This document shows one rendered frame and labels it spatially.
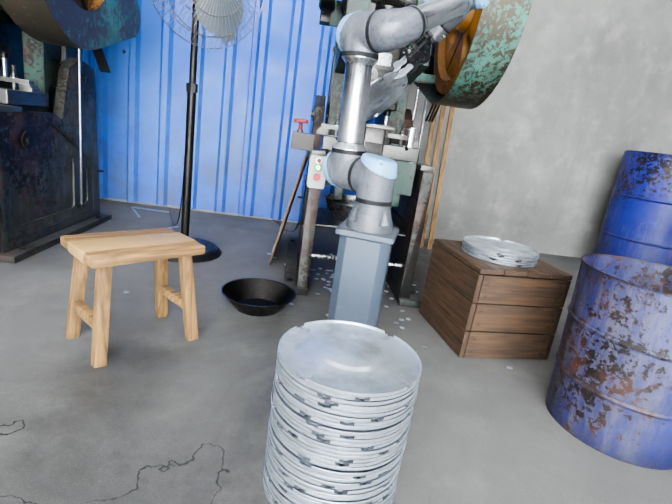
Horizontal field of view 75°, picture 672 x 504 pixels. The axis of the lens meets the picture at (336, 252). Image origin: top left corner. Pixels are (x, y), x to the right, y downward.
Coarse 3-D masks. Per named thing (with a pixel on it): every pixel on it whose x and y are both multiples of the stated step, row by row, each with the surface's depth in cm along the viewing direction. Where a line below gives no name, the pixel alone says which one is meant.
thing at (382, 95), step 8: (392, 72) 176; (376, 80) 174; (384, 80) 177; (392, 80) 180; (400, 80) 184; (376, 88) 179; (384, 88) 184; (392, 88) 187; (400, 88) 190; (376, 96) 186; (384, 96) 190; (392, 96) 193; (368, 104) 189; (376, 104) 193; (384, 104) 196; (392, 104) 200; (368, 112) 194; (376, 112) 198
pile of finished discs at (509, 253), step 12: (468, 240) 179; (480, 240) 182; (492, 240) 186; (468, 252) 171; (480, 252) 166; (492, 252) 163; (504, 252) 167; (516, 252) 170; (528, 252) 173; (504, 264) 163; (516, 264) 162; (528, 264) 164
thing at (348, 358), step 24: (288, 336) 93; (312, 336) 95; (336, 336) 96; (360, 336) 98; (288, 360) 84; (312, 360) 85; (336, 360) 85; (360, 360) 86; (384, 360) 89; (408, 360) 90; (312, 384) 77; (336, 384) 78; (360, 384) 79; (384, 384) 80; (408, 384) 82
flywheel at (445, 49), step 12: (480, 12) 186; (468, 24) 197; (456, 36) 214; (468, 36) 197; (444, 48) 229; (468, 48) 204; (444, 60) 227; (456, 60) 210; (444, 72) 223; (456, 72) 208; (444, 84) 212
